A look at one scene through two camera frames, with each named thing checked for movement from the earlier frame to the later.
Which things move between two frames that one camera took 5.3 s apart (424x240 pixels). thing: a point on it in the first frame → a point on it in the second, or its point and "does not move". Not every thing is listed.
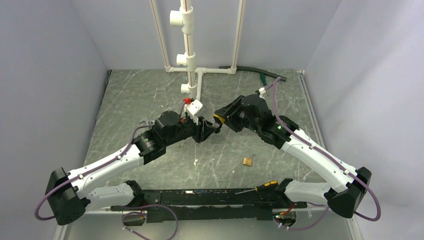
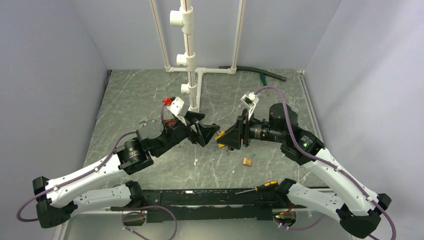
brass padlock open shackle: [248, 161] does not move
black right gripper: [231, 120] → [232, 137]
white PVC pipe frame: [184, 18] does not move
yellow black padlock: [219, 119] → [219, 134]
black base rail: [169, 205] does not move
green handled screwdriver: [263, 78] does not move
